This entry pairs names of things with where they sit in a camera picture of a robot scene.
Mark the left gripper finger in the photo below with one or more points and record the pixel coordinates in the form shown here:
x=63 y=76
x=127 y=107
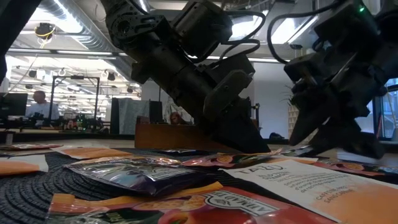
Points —
x=230 y=124

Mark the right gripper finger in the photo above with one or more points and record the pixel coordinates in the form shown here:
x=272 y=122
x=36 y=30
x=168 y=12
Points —
x=311 y=115
x=351 y=141

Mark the red Ahmad tea bag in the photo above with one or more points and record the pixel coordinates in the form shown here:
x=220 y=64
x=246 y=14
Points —
x=357 y=167
x=217 y=214
x=28 y=146
x=230 y=159

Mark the dark purple tea bag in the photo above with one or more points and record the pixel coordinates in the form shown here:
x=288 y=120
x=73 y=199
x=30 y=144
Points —
x=298 y=151
x=140 y=177

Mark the white orange Tazo tea bag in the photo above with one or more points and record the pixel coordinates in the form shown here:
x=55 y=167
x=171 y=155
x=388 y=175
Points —
x=311 y=186
x=90 y=153
x=298 y=160
x=18 y=168

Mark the green blue tea packet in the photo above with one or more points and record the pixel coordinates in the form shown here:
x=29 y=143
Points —
x=183 y=152

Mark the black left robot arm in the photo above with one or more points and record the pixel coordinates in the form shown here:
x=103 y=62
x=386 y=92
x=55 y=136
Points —
x=140 y=25

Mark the wooden tea organizer box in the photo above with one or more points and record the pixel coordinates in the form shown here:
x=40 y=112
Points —
x=164 y=137

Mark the small black bag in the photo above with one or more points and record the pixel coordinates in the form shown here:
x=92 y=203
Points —
x=276 y=136

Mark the black upright panel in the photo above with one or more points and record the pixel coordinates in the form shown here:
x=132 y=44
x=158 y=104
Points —
x=155 y=110

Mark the grey office partition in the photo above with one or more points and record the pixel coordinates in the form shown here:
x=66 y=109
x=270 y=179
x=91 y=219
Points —
x=130 y=115

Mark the long ceiling strip light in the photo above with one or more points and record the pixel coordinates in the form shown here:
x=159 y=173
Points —
x=84 y=53

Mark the dark background table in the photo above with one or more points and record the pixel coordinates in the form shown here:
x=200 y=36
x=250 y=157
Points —
x=62 y=134

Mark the person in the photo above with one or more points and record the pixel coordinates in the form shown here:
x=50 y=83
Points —
x=42 y=109

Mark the black computer monitor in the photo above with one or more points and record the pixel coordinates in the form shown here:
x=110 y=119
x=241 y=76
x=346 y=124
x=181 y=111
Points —
x=14 y=104

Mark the round dark woven placemat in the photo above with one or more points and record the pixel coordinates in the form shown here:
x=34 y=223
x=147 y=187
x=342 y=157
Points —
x=25 y=199

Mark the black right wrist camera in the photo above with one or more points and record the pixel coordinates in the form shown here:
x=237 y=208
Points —
x=311 y=73

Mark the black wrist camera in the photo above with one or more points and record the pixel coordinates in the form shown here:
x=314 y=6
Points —
x=311 y=73
x=202 y=28

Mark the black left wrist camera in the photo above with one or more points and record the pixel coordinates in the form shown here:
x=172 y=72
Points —
x=202 y=28

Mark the silver rectangular air duct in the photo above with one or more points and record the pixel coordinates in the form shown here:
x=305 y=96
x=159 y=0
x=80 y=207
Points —
x=295 y=31

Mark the black background station frame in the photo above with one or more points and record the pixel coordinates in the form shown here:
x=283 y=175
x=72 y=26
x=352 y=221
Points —
x=76 y=77

